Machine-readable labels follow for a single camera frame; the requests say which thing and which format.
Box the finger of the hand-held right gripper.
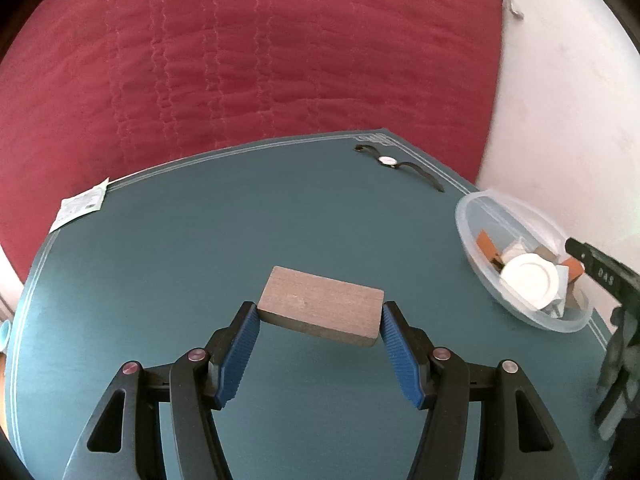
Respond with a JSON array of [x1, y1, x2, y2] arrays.
[[565, 237, 640, 306]]

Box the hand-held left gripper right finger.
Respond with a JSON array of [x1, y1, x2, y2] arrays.
[[381, 301, 581, 480]]

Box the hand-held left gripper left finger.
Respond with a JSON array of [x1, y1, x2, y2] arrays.
[[62, 301, 262, 480]]

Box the white round dish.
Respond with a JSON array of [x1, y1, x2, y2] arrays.
[[500, 252, 560, 311]]

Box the large brown block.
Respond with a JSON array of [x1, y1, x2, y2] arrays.
[[256, 266, 385, 349]]

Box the orange slotted block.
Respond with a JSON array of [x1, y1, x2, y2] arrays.
[[475, 230, 503, 268]]

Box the clear plastic bowl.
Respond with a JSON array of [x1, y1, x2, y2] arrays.
[[454, 189, 595, 333]]

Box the teal table mat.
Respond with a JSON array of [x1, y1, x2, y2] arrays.
[[4, 130, 613, 480]]

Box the black wristwatch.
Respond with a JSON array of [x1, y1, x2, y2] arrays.
[[354, 144, 446, 193]]

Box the white paper leaflet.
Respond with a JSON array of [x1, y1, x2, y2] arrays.
[[50, 178, 111, 233]]

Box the red quilted blanket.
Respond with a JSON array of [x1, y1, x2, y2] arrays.
[[0, 0, 506, 286]]

